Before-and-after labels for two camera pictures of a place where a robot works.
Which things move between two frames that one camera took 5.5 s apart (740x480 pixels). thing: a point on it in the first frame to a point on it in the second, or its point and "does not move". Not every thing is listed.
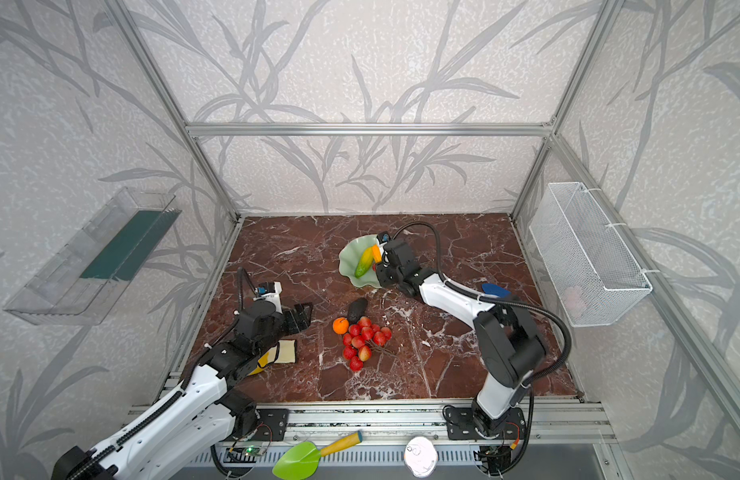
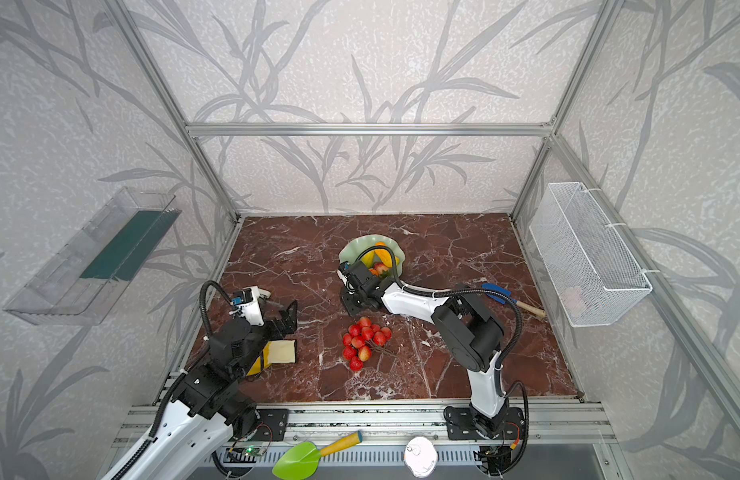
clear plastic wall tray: [87, 278] does not move
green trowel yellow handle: [303, 460] does not move
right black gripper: [385, 260] to [355, 289]
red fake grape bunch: [360, 341] does not move
